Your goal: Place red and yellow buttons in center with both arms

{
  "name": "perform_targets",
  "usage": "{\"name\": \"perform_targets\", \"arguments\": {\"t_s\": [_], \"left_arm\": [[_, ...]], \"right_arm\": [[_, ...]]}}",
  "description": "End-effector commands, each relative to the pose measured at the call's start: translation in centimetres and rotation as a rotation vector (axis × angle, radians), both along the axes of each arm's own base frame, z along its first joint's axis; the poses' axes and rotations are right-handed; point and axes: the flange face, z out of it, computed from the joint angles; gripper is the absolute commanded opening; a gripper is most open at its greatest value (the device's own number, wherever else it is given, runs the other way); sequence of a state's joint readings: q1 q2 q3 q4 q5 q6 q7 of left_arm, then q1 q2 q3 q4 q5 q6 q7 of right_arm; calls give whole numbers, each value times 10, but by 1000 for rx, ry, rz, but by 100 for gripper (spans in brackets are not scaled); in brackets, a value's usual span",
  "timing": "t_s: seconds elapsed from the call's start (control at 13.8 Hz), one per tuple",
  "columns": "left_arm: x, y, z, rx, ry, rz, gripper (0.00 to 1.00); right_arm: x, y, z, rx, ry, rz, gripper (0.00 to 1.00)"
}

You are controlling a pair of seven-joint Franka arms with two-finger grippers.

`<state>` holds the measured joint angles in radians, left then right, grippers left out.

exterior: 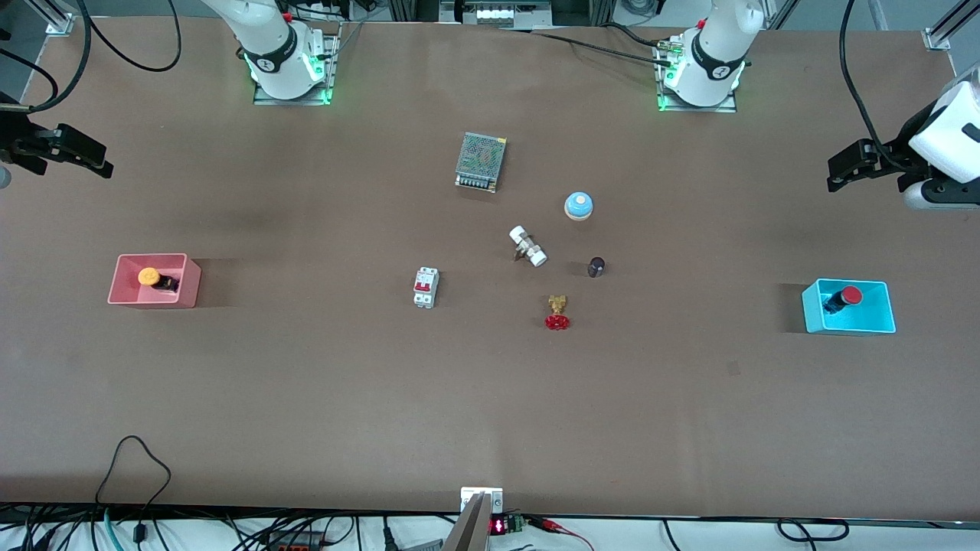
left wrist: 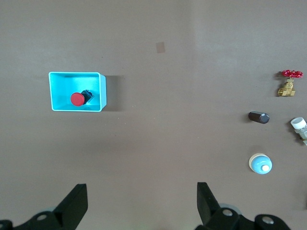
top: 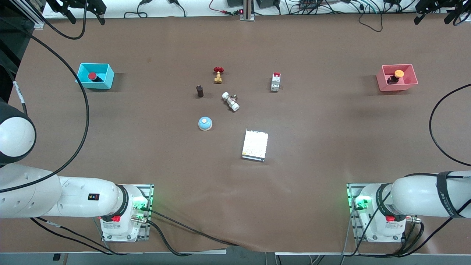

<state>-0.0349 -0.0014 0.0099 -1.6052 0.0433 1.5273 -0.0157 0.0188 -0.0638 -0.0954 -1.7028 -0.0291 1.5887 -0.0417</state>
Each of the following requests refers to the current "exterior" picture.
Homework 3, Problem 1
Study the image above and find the black power strip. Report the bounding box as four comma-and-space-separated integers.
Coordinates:
285, 0, 381, 22

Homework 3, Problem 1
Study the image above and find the aluminium frame corner bracket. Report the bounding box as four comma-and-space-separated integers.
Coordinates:
23, 0, 76, 37
922, 0, 980, 53

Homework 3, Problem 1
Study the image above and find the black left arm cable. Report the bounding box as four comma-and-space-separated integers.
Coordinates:
839, 0, 900, 152

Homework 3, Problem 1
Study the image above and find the pink plastic bin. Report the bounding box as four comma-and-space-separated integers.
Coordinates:
107, 253, 202, 309

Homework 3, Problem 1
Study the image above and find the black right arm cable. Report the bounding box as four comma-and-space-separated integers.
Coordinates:
0, 0, 183, 116

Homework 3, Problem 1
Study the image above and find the silver control box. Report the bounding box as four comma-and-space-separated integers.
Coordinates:
439, 0, 554, 30

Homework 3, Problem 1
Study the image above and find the yellow push button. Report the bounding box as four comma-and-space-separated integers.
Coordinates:
137, 266, 181, 295

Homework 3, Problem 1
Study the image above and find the cyan plastic bin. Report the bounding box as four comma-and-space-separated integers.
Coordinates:
802, 279, 897, 335

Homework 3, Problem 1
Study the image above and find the red push button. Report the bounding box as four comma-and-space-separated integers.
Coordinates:
822, 285, 864, 316

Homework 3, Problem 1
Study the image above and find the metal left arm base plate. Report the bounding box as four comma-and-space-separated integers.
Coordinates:
656, 40, 738, 114

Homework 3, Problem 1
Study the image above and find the white red circuit breaker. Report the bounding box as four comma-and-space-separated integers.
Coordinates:
413, 266, 440, 309

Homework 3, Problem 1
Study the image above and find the black coiled floor cable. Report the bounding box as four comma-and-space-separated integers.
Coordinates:
776, 518, 851, 543

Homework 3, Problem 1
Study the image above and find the black cable on table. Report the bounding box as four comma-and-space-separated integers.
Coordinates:
501, 21, 681, 70

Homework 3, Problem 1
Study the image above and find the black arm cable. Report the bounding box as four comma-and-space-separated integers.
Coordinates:
839, 0, 900, 152
0, 0, 183, 116

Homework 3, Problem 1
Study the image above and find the metal mesh power supply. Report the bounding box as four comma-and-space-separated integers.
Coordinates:
455, 132, 508, 194

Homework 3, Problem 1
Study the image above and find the grey aluminium camera post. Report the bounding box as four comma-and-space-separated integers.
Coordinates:
443, 487, 505, 551

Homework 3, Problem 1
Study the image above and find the white pipe fitting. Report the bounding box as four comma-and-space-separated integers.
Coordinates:
508, 225, 549, 268

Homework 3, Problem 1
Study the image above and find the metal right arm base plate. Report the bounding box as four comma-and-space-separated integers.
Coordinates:
253, 32, 340, 106

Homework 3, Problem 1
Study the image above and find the red clip lead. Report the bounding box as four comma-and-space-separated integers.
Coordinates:
528, 516, 595, 551

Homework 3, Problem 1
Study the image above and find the thin black looped cable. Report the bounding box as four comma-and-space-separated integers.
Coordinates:
96, 435, 172, 546

